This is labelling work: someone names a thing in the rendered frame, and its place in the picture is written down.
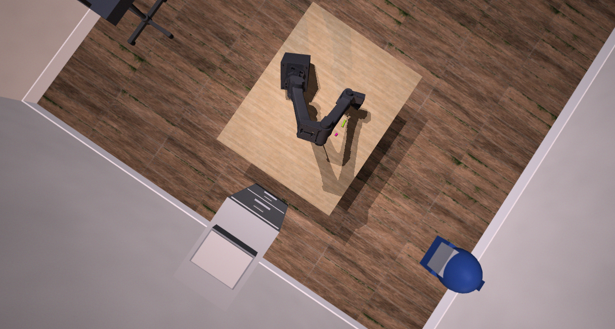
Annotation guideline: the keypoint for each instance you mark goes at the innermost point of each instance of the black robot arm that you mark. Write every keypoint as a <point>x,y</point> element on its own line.
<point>323,129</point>

